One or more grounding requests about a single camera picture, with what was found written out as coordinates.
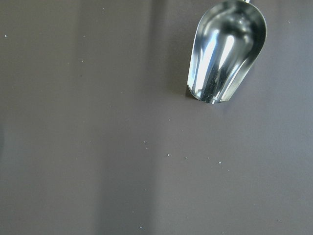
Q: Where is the metal scoop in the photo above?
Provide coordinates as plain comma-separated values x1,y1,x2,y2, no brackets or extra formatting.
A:
187,0,267,104

